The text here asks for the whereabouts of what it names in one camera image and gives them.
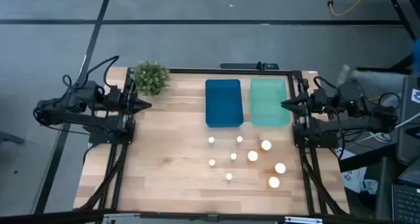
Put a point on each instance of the white printed bag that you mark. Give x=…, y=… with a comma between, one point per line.
x=352, y=179

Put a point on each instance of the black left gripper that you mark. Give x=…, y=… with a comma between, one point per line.
x=126, y=97

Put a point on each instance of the dark laptop keyboard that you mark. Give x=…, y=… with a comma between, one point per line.
x=407, y=204

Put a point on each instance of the green potted plant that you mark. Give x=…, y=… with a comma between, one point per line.
x=150, y=79

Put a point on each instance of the light green plastic bin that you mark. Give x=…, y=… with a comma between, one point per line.
x=267, y=100

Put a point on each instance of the black metal table frame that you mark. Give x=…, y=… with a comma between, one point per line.
x=197, y=71

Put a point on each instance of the large orange pill bottle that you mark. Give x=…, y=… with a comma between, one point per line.
x=280, y=167
x=274, y=182
x=266, y=145

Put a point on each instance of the clear yellow-tinted cup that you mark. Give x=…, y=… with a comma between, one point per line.
x=228, y=176

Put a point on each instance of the black bar with silver brackets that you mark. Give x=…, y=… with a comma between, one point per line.
x=65, y=217

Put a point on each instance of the grey chair foot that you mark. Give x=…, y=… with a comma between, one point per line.
x=10, y=138

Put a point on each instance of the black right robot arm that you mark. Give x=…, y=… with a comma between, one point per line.
x=348, y=125

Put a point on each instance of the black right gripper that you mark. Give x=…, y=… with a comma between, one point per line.
x=317, y=102

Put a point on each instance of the small white-capped pill bottle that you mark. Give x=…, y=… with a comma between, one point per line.
x=211, y=140
x=239, y=139
x=233, y=156
x=212, y=162

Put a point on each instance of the black desk leg frame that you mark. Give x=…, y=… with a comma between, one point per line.
x=399, y=12

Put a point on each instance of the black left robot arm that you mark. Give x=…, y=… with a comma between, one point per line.
x=82, y=120

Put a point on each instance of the person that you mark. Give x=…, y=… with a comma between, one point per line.
x=377, y=81

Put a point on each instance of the dark case with sticker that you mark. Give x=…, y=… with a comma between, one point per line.
x=407, y=135

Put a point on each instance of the orange plastic cup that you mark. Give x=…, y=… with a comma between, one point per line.
x=252, y=155

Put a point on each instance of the blue plastic bin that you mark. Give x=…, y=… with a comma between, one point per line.
x=224, y=102

